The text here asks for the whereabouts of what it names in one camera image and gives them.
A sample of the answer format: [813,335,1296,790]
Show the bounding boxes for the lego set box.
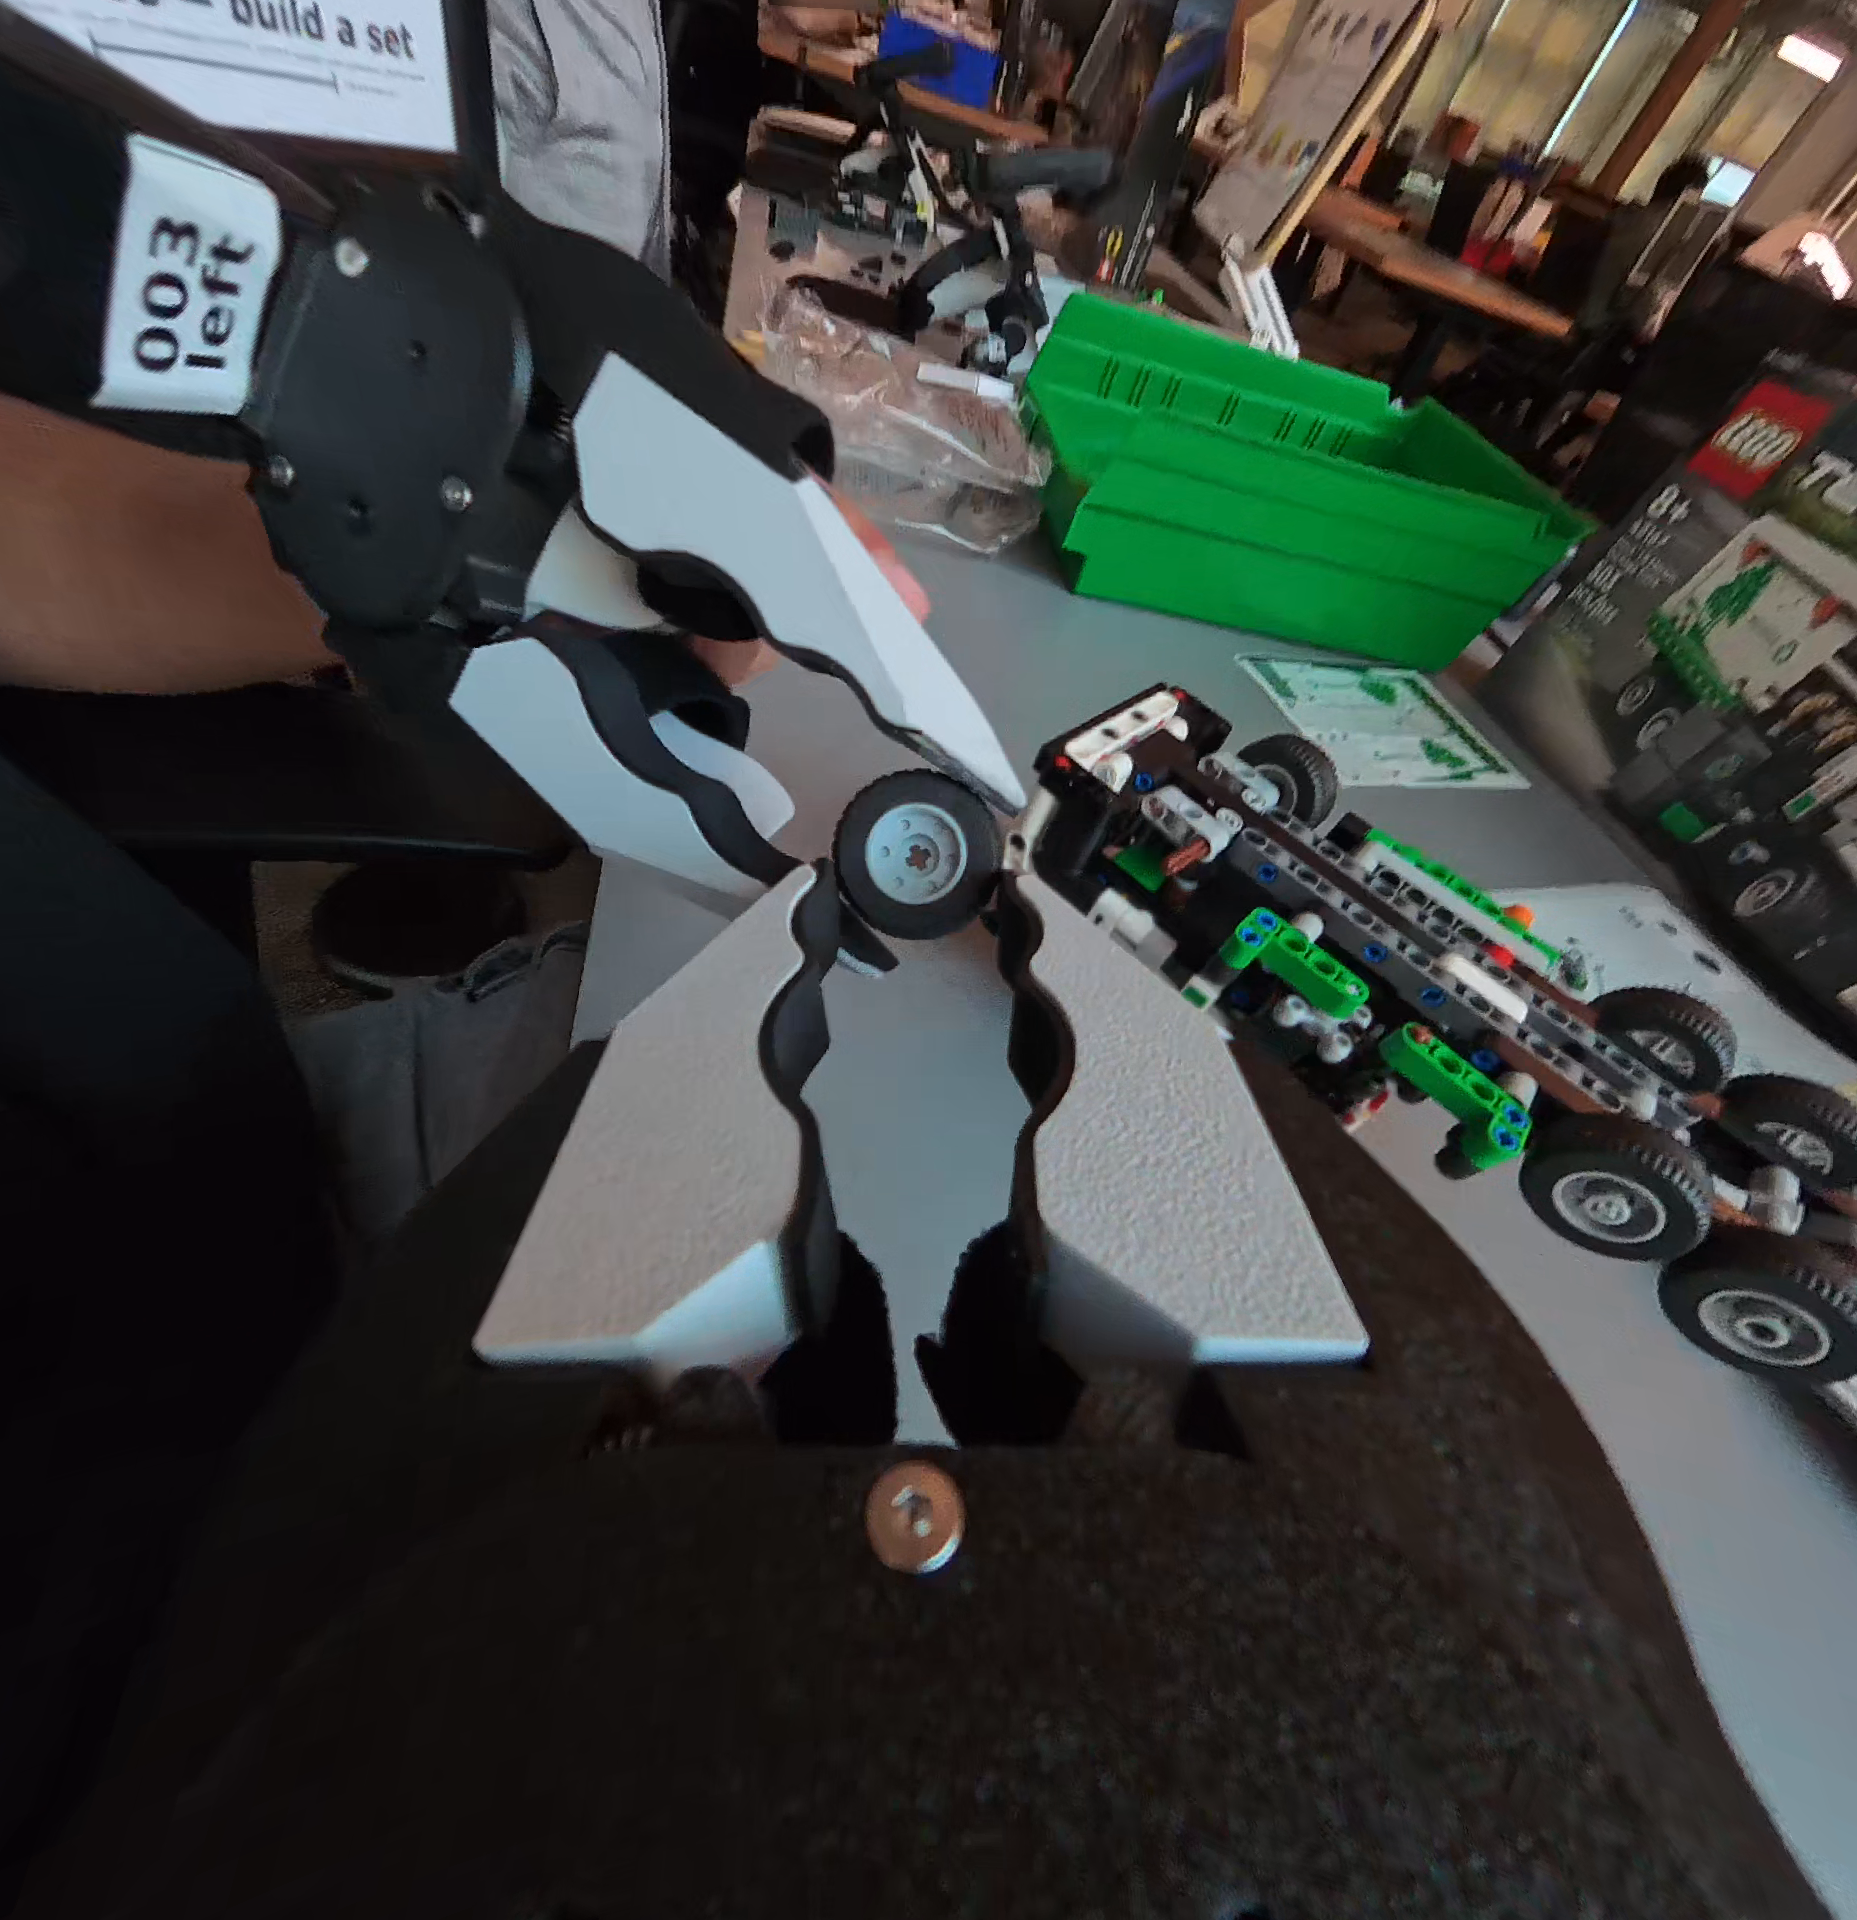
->
[1483,351,1857,1052]

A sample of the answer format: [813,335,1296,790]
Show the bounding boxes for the clear plastic bags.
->
[748,274,1050,555]

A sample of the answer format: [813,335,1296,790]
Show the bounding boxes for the person's left hand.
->
[683,492,934,693]

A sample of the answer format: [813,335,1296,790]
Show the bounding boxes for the wooden table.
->
[1291,186,1581,395]

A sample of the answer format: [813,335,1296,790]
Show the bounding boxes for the lego sticker sheet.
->
[1236,654,1531,790]

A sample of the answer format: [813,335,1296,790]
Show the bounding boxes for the green plastic bin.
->
[1022,286,1599,673]

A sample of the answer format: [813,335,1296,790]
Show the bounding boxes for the person's left forearm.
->
[0,385,335,695]

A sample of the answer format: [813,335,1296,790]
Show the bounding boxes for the grey jacket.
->
[484,0,673,279]

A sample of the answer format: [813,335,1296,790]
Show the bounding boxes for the black white lego model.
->
[800,127,1050,378]

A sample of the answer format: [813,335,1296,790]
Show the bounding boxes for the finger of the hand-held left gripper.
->
[447,617,806,898]
[533,351,1031,815]

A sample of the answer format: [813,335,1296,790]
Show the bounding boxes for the black framed paper sign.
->
[32,0,498,157]

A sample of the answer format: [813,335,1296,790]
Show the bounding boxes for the black lego wheel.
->
[833,768,1011,945]

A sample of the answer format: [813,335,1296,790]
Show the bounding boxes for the person's black clothing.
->
[0,679,571,1920]

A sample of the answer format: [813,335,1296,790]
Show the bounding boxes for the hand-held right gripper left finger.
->
[471,856,900,1368]

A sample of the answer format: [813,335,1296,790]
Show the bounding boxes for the lego truck chassis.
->
[1001,679,1857,1391]

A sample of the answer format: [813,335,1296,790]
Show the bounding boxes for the dark cardboard box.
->
[1069,0,1222,291]

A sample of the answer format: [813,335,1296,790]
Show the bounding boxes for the white sign board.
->
[1190,0,1449,261]

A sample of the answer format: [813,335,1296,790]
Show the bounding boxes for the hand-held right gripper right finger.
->
[926,870,1378,1368]

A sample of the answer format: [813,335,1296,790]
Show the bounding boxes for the white sign stand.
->
[1222,237,1306,364]

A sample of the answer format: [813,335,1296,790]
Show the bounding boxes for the small blue crate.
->
[878,10,1011,80]

